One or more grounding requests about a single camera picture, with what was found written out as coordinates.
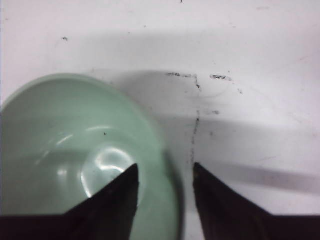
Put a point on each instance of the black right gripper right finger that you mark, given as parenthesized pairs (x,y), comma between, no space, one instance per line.
(226,215)

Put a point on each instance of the green bowl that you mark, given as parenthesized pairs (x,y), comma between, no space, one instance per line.
(63,137)

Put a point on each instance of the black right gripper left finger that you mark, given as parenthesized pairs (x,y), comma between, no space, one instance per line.
(108,215)

